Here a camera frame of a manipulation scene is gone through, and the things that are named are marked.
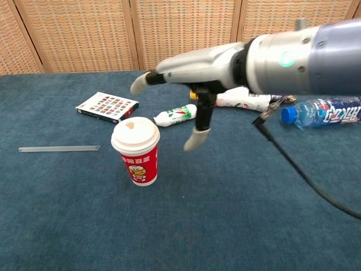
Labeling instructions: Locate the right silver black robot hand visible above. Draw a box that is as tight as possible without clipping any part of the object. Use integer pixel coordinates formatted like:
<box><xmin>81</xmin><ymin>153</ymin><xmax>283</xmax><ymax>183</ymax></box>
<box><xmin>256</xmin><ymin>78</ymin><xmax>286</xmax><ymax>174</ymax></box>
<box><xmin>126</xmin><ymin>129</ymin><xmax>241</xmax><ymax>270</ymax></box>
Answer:
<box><xmin>129</xmin><ymin>42</ymin><xmax>249</xmax><ymax>152</ymax></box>

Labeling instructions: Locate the red cup with white lid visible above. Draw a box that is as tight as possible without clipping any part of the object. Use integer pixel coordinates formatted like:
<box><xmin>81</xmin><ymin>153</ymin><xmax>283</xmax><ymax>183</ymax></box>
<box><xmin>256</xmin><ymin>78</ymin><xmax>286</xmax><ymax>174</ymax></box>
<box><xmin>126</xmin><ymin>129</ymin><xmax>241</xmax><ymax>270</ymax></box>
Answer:
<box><xmin>111</xmin><ymin>116</ymin><xmax>161</xmax><ymax>187</ymax></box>

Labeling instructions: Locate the clear plastic straw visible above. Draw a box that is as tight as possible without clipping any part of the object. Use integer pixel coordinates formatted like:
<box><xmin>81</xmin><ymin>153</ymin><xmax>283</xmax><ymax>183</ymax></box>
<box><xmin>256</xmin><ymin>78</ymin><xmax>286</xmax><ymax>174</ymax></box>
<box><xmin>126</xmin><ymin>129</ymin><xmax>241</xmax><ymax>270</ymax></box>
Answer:
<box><xmin>18</xmin><ymin>145</ymin><xmax>101</xmax><ymax>153</ymax></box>

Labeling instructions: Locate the white bottle with yellow cap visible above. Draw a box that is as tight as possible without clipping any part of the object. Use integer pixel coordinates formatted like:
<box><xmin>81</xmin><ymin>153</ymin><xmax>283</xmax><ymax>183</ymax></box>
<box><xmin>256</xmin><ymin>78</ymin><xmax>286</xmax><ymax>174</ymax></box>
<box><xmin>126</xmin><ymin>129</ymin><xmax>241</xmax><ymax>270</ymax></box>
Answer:
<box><xmin>189</xmin><ymin>86</ymin><xmax>272</xmax><ymax>113</ymax></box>

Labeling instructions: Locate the small white green bottle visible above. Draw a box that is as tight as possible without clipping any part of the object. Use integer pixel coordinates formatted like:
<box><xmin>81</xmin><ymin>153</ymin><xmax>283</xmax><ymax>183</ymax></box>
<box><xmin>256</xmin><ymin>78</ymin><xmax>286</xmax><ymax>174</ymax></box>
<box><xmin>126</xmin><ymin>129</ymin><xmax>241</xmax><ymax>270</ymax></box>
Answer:
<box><xmin>153</xmin><ymin>103</ymin><xmax>198</xmax><ymax>127</ymax></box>

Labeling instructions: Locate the purple snack wrapper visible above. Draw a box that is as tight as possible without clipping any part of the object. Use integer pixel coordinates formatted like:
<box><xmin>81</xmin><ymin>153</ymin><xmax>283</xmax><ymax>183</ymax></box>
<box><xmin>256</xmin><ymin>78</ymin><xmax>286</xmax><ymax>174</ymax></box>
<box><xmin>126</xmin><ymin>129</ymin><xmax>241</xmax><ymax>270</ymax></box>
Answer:
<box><xmin>270</xmin><ymin>94</ymin><xmax>298</xmax><ymax>104</ymax></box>

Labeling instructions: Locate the card box with coloured pictures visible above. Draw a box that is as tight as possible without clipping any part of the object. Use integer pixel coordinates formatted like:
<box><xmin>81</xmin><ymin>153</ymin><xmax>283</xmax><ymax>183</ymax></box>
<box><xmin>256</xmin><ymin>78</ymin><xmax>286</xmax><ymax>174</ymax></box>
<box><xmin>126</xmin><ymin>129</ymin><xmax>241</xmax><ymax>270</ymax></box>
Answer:
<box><xmin>75</xmin><ymin>91</ymin><xmax>139</xmax><ymax>124</ymax></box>

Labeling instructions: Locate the woven bamboo folding screen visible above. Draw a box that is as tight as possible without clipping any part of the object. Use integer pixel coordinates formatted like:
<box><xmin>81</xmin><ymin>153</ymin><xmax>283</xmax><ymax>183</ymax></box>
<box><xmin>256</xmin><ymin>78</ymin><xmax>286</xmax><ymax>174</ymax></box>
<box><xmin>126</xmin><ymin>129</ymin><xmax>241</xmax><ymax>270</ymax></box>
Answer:
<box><xmin>0</xmin><ymin>0</ymin><xmax>361</xmax><ymax>76</ymax></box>

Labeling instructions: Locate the blue-capped water bottle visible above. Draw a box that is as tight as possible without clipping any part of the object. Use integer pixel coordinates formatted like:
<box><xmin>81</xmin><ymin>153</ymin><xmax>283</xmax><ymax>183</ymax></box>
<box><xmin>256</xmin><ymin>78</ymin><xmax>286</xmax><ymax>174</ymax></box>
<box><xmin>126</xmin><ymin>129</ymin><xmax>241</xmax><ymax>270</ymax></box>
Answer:
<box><xmin>281</xmin><ymin>95</ymin><xmax>361</xmax><ymax>130</ymax></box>

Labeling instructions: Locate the blue felt table cover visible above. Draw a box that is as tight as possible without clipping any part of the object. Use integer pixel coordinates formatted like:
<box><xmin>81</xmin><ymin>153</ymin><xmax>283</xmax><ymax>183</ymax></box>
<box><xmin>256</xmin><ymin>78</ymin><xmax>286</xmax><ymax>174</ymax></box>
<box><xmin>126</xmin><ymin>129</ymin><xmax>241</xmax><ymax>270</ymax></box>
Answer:
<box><xmin>0</xmin><ymin>67</ymin><xmax>361</xmax><ymax>271</ymax></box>

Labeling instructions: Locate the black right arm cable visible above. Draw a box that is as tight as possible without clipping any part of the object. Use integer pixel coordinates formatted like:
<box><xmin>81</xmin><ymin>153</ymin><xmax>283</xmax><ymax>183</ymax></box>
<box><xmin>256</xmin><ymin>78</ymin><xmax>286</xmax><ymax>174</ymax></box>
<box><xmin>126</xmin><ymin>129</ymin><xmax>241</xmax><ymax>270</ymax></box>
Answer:
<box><xmin>252</xmin><ymin>95</ymin><xmax>361</xmax><ymax>220</ymax></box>

